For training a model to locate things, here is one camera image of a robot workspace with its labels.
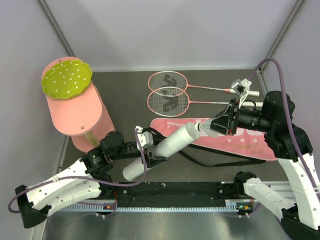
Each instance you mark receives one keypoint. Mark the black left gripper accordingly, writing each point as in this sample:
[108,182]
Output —
[152,160]

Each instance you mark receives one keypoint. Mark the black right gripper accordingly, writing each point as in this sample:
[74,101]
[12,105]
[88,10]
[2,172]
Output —
[222,121]

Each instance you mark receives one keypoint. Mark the white feather shuttlecock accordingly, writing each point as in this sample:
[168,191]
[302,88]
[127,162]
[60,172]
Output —
[205,127]

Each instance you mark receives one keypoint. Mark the white shuttlecock tube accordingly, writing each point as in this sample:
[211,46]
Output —
[171,145]

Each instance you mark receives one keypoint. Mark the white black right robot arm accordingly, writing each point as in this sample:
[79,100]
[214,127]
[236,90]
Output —
[300,218]

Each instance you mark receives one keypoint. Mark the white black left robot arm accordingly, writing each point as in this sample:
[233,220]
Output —
[88,177]

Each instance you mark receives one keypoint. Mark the pink sport racket bag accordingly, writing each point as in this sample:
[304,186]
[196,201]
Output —
[246,143]

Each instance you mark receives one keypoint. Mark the pink racket near bag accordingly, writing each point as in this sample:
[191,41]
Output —
[173,102]

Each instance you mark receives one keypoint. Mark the pink racket far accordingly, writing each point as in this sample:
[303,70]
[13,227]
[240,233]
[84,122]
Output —
[176,79]

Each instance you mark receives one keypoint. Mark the green dotted scalloped plate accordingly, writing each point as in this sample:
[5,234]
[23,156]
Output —
[67,79]

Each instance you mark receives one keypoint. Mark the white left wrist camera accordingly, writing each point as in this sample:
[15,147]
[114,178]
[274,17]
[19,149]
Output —
[144,138]

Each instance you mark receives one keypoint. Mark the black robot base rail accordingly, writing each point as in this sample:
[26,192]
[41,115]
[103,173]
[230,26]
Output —
[173,194]

